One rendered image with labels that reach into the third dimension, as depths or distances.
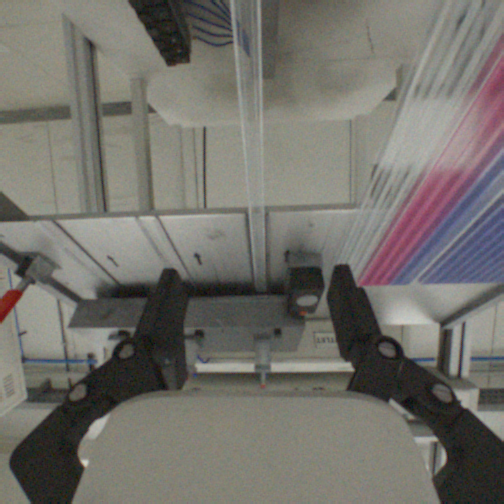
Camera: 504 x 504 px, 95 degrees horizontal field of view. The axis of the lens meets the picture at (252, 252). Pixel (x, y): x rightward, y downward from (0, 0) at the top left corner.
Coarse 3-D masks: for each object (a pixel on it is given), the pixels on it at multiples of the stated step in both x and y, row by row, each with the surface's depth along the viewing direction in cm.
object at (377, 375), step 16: (384, 336) 10; (368, 352) 9; (384, 352) 9; (400, 352) 9; (368, 368) 9; (384, 368) 9; (400, 368) 9; (352, 384) 9; (368, 384) 8; (384, 384) 8; (384, 400) 8
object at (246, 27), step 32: (256, 0) 11; (256, 32) 12; (256, 64) 13; (256, 96) 14; (256, 128) 15; (256, 160) 17; (256, 192) 20; (256, 224) 23; (256, 256) 27; (256, 288) 34
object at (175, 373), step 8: (184, 336) 17; (184, 344) 17; (184, 352) 17; (176, 360) 16; (184, 360) 17; (168, 368) 16; (176, 368) 16; (184, 368) 17; (168, 376) 16; (176, 376) 16; (184, 376) 17; (168, 384) 16; (176, 384) 16
